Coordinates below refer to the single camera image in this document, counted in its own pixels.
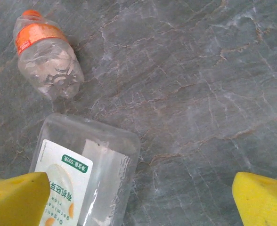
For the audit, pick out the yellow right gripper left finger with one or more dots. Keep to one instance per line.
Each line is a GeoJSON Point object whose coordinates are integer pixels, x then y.
{"type": "Point", "coordinates": [16, 200]}

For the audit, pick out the square clear bottle white label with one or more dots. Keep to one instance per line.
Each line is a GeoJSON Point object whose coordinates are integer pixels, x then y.
{"type": "Point", "coordinates": [100, 169]}

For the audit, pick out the crushed clear bottle orange label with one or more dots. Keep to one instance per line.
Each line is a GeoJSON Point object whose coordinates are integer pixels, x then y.
{"type": "Point", "coordinates": [46, 58]}

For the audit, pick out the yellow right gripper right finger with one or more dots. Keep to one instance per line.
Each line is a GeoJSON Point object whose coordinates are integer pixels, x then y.
{"type": "Point", "coordinates": [263, 202]}

